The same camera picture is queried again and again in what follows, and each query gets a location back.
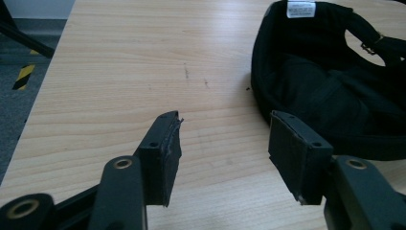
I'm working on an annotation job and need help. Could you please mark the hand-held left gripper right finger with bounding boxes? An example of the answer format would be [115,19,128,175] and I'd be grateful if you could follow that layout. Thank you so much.
[267,109,335,206]

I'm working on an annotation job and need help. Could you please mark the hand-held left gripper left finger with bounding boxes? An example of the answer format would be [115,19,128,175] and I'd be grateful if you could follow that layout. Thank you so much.
[133,110,185,208]

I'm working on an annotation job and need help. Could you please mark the black baseball cap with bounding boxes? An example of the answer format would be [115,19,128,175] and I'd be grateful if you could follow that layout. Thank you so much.
[250,0,406,162]

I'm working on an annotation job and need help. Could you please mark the yellow black floor tape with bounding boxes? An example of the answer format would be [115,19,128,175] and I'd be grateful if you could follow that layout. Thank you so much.
[11,49,40,91]

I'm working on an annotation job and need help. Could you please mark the black metal stand leg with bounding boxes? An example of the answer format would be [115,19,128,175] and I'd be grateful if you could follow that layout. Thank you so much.
[0,1,56,59]

